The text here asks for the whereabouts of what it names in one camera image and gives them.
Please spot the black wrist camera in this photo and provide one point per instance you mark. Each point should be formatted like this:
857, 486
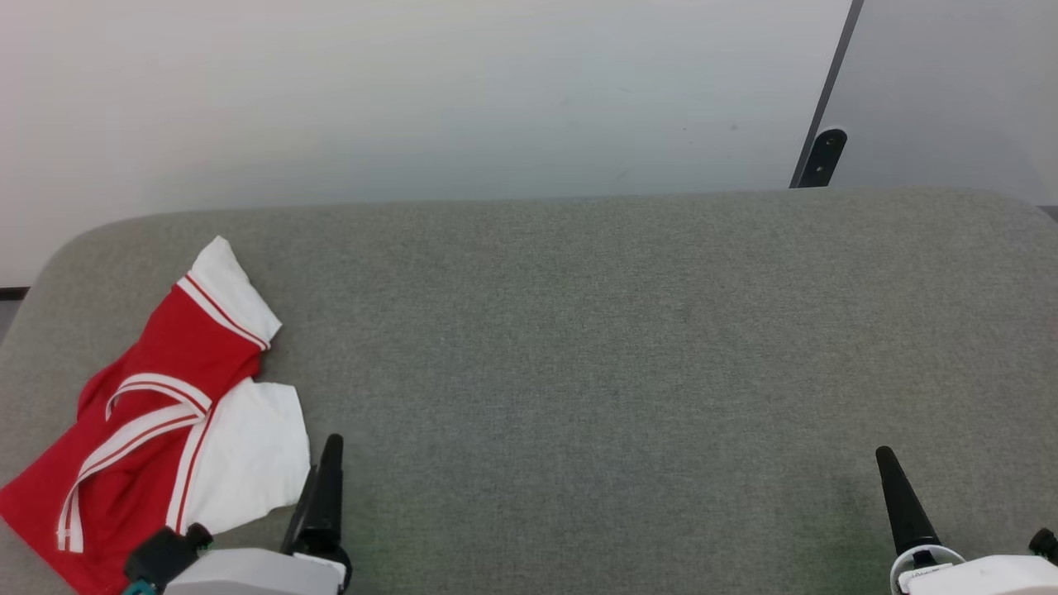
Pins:
165, 554
1046, 545

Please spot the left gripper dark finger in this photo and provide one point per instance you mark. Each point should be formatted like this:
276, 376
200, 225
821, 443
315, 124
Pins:
299, 516
329, 496

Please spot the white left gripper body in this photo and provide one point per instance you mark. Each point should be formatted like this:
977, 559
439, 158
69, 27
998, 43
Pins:
248, 574

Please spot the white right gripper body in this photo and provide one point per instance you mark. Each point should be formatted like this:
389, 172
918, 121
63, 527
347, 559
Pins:
984, 578

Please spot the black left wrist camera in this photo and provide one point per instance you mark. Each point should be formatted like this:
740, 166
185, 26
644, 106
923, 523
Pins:
165, 554

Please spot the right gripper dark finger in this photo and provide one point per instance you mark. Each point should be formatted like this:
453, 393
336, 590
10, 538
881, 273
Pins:
907, 512

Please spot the black wall bracket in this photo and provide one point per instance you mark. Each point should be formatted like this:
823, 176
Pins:
822, 157

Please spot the dark baseboard strip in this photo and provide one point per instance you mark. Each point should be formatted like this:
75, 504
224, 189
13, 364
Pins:
12, 292

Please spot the dark vertical wall strip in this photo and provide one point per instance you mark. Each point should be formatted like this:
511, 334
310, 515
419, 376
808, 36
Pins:
831, 91

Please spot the teal left camera plug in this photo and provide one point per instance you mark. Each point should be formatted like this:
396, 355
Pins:
136, 588

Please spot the red and white T-shirt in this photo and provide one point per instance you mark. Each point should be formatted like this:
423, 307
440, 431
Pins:
153, 388

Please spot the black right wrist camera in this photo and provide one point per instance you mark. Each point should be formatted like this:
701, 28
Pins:
1046, 545

